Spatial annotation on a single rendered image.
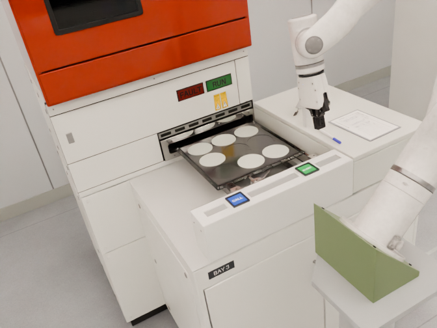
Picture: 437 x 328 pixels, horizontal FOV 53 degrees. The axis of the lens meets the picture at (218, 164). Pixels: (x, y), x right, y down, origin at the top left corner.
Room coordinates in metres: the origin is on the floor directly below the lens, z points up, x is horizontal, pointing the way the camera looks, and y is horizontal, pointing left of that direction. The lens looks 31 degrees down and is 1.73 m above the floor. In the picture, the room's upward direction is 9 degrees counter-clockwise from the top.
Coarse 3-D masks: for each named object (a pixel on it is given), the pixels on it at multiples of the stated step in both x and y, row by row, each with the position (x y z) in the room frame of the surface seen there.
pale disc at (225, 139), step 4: (220, 136) 1.62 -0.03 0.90; (224, 136) 1.61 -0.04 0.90; (228, 136) 1.60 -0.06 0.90; (232, 136) 1.60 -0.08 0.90; (212, 140) 1.59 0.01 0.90; (216, 140) 1.59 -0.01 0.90; (220, 140) 1.58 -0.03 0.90; (224, 140) 1.58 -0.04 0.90; (228, 140) 1.57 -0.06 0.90; (232, 140) 1.56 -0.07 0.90; (216, 144) 1.55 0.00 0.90; (220, 144) 1.54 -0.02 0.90; (224, 144) 1.54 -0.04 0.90; (228, 144) 1.53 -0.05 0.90
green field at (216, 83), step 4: (224, 76) 1.71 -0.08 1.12; (228, 76) 1.72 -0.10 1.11; (212, 80) 1.69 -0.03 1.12; (216, 80) 1.70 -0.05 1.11; (220, 80) 1.70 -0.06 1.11; (224, 80) 1.71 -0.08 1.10; (228, 80) 1.72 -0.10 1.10; (208, 84) 1.68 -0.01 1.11; (212, 84) 1.69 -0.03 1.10; (216, 84) 1.69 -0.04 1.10; (220, 84) 1.70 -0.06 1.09; (224, 84) 1.71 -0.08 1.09; (228, 84) 1.72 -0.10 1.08; (208, 88) 1.68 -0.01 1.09; (212, 88) 1.69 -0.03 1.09; (216, 88) 1.69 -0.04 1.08
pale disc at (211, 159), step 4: (204, 156) 1.47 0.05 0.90; (208, 156) 1.47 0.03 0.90; (212, 156) 1.46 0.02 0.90; (216, 156) 1.46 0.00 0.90; (220, 156) 1.45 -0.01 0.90; (224, 156) 1.44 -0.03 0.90; (200, 160) 1.45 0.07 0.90; (204, 160) 1.44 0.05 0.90; (208, 160) 1.44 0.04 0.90; (212, 160) 1.43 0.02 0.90; (216, 160) 1.43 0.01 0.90; (220, 160) 1.42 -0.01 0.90; (224, 160) 1.42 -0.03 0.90; (204, 164) 1.41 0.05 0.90; (208, 164) 1.41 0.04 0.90; (212, 164) 1.40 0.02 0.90; (216, 164) 1.40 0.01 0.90
